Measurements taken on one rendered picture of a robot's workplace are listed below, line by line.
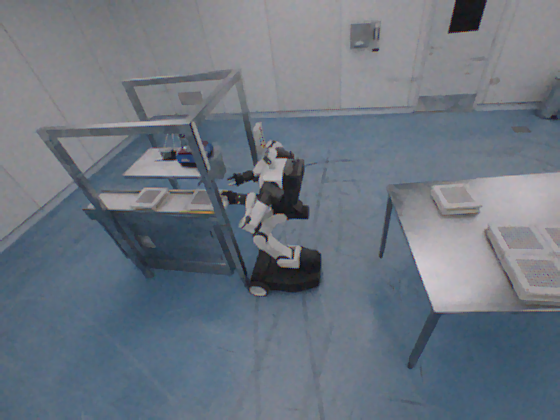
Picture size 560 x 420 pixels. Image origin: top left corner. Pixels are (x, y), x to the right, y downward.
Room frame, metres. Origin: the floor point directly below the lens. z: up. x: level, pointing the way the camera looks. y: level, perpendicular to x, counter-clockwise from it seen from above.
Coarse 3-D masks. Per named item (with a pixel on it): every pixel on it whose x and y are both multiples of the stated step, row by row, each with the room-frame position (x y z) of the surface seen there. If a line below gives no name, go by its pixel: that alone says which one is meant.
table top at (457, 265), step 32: (416, 192) 1.58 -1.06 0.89; (480, 192) 1.46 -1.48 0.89; (512, 192) 1.40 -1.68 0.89; (544, 192) 1.34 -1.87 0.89; (416, 224) 1.26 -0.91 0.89; (448, 224) 1.21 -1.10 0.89; (480, 224) 1.16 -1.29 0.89; (416, 256) 1.01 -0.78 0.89; (448, 256) 0.97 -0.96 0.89; (480, 256) 0.93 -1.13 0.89; (448, 288) 0.77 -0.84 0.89; (480, 288) 0.73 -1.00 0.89; (512, 288) 0.70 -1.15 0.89
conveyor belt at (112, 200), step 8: (104, 200) 2.20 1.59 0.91; (112, 200) 2.18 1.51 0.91; (120, 200) 2.15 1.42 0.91; (128, 200) 2.13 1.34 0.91; (168, 200) 2.02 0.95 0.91; (176, 200) 2.00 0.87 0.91; (184, 200) 1.98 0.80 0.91; (112, 208) 2.05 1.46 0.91; (120, 208) 2.03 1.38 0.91; (128, 208) 2.01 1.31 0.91; (168, 208) 1.90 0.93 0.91; (176, 208) 1.88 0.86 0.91; (184, 208) 1.86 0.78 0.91
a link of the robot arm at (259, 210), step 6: (258, 204) 1.39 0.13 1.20; (264, 204) 1.38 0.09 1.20; (252, 210) 1.39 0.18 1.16; (258, 210) 1.36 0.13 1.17; (264, 210) 1.37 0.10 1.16; (246, 216) 1.38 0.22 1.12; (252, 216) 1.35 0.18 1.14; (258, 216) 1.34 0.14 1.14; (240, 222) 1.38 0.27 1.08; (246, 222) 1.33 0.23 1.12; (252, 222) 1.32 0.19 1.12; (258, 222) 1.33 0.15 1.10; (240, 228) 1.34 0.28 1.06; (258, 228) 1.32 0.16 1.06
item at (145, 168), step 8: (152, 152) 2.09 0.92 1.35; (176, 152) 2.01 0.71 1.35; (144, 160) 1.98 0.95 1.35; (152, 160) 1.95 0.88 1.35; (168, 160) 1.91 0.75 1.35; (176, 160) 1.89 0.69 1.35; (136, 168) 1.87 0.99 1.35; (144, 168) 1.85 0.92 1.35; (152, 168) 1.83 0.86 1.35; (160, 168) 1.81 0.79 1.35; (168, 168) 1.79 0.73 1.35; (176, 168) 1.77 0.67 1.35; (184, 168) 1.75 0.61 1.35; (192, 168) 1.73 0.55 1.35; (128, 176) 1.79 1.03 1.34; (136, 176) 1.77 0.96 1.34; (144, 176) 1.75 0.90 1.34; (152, 176) 1.73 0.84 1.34; (160, 176) 1.71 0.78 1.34; (168, 176) 1.69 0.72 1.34; (176, 176) 1.67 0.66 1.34; (184, 176) 1.65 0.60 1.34; (192, 176) 1.64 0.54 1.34; (200, 176) 1.62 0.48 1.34
